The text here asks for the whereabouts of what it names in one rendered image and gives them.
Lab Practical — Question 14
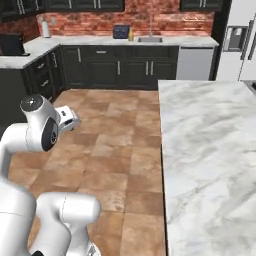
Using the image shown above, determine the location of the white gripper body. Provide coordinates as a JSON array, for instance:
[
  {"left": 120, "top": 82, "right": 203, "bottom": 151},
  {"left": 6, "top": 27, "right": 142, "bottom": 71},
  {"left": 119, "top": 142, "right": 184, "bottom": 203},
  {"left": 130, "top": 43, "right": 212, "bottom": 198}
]
[{"left": 59, "top": 113, "right": 81, "bottom": 133}]

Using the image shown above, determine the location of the black drawer cupboard run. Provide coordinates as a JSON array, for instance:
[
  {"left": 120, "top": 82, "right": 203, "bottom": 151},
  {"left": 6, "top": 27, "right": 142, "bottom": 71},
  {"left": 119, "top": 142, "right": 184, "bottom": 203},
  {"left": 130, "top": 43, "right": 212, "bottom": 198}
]
[{"left": 0, "top": 46, "right": 66, "bottom": 128}]

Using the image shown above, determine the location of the black base cupboard run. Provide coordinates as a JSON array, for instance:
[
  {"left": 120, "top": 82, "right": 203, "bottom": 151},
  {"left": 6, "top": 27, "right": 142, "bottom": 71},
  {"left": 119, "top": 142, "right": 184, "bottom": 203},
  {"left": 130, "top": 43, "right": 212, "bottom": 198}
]
[{"left": 60, "top": 44, "right": 180, "bottom": 91}]

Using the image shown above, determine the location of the white paper towel roll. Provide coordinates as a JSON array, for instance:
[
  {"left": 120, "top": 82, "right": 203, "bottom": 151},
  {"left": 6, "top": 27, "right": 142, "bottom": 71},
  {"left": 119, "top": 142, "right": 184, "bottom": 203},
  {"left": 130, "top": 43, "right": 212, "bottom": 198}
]
[{"left": 40, "top": 17, "right": 52, "bottom": 39}]

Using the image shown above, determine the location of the black microwave oven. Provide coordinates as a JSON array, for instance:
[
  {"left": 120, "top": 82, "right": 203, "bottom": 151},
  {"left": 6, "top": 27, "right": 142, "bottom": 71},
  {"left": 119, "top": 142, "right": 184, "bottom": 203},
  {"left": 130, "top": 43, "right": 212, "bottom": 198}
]
[{"left": 0, "top": 32, "right": 31, "bottom": 58}]

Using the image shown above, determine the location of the dark blue toaster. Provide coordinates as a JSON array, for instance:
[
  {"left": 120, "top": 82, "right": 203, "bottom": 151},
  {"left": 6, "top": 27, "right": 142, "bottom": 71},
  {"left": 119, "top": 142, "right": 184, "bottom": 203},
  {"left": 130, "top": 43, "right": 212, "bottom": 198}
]
[{"left": 112, "top": 24, "right": 131, "bottom": 40}]

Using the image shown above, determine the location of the steel sink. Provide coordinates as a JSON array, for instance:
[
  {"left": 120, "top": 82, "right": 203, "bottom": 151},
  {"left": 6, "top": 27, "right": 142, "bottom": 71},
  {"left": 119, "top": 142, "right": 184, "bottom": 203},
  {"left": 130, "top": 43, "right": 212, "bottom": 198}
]
[{"left": 137, "top": 35, "right": 164, "bottom": 44}]

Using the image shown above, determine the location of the steel tap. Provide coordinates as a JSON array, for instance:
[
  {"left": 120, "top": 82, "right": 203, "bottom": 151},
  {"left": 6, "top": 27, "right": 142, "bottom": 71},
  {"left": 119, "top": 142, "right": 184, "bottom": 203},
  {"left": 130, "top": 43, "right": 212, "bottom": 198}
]
[{"left": 148, "top": 13, "right": 154, "bottom": 38}]

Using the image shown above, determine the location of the silver dishwasher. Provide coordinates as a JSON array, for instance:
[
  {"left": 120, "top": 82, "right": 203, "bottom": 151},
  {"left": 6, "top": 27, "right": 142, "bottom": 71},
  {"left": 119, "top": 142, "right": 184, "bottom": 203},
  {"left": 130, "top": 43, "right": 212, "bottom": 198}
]
[{"left": 175, "top": 45, "right": 215, "bottom": 81}]

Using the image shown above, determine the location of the black tall side panel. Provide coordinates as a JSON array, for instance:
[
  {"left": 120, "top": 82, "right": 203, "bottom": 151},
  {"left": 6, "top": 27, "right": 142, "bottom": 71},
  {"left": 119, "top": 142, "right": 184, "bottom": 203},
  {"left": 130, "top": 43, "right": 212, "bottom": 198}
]
[{"left": 209, "top": 0, "right": 232, "bottom": 82}]

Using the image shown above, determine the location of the white fridge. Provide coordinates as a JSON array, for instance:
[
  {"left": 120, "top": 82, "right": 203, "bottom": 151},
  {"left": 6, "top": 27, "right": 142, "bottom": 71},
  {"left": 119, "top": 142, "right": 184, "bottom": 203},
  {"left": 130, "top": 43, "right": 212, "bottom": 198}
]
[{"left": 215, "top": 0, "right": 256, "bottom": 83}]

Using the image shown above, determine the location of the black wall cupboard run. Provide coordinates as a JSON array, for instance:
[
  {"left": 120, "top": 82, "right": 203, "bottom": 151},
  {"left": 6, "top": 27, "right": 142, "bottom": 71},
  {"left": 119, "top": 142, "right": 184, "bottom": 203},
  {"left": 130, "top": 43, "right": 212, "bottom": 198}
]
[{"left": 0, "top": 0, "right": 126, "bottom": 24}]

